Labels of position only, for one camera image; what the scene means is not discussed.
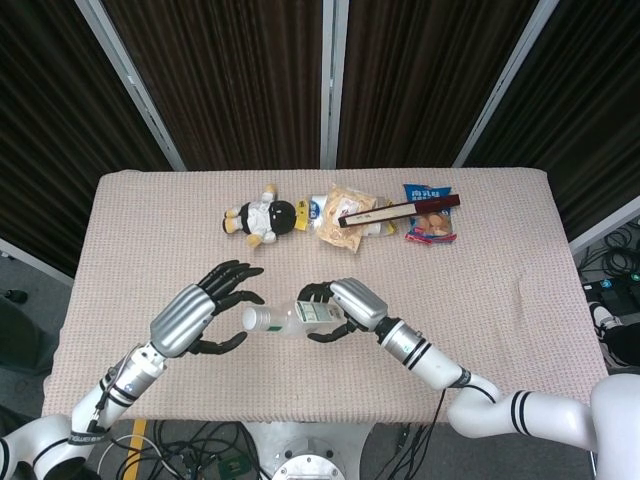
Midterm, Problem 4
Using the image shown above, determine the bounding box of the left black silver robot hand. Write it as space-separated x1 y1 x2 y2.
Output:
149 259 266 359

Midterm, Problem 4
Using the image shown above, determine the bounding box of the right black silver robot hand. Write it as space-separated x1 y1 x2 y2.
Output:
297 277 390 344

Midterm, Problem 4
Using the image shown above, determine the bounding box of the clear plastic bottle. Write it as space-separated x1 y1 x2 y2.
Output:
241 298 346 339

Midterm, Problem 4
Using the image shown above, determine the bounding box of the beige woven tablecloth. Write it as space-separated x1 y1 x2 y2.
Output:
41 168 609 426

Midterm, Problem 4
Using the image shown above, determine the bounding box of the dark red folding fan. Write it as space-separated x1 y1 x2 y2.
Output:
337 193 462 229

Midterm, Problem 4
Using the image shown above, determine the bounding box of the blue red cookie bag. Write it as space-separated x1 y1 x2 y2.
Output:
402 182 459 246

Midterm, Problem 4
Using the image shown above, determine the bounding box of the yellow plastic wrapper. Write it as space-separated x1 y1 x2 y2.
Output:
293 198 400 237

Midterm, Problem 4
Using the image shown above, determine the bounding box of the tan snack bag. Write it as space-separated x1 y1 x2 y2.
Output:
305 192 394 239

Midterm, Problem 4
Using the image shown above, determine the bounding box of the clear bag of beige snacks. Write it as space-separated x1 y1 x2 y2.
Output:
318 183 379 255

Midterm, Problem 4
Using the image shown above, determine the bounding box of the black white plush penguin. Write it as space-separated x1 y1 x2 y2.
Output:
222 183 296 249

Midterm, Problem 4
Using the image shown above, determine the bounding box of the green circuit board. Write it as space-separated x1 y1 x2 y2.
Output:
207 455 247 480

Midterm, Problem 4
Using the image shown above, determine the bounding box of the white robot torso base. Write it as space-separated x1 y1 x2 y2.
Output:
244 422 371 480

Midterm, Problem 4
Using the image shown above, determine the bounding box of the dark room divider panel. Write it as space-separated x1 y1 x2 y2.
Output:
464 0 640 256
102 0 331 171
0 0 174 287
337 0 539 169

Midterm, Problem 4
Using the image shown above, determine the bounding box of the white shoe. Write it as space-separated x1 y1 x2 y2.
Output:
589 302 622 335

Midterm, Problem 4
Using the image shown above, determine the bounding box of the black trouser leg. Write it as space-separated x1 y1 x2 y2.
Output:
602 322 640 370

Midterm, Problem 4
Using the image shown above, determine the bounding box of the black floor cable bundle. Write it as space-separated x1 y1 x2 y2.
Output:
578 219 640 284
99 418 274 480

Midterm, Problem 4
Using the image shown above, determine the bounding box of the white divider frame post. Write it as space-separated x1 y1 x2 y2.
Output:
452 0 560 169
319 0 350 170
74 0 187 172

